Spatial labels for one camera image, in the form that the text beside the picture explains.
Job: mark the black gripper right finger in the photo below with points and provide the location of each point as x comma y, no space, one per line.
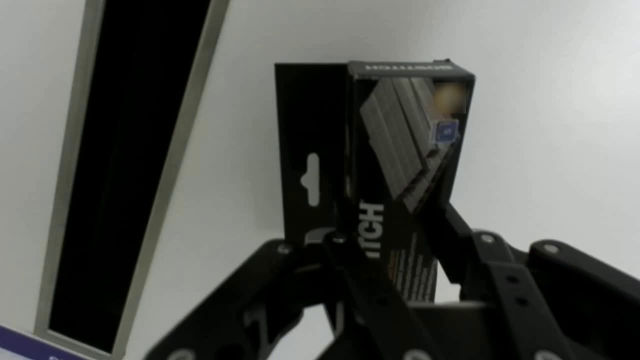
507,286

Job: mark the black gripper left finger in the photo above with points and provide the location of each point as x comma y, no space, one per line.
260,293

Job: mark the black printed product box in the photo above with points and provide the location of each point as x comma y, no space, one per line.
373,160

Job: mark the blue flat object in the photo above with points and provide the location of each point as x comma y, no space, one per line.
26,347

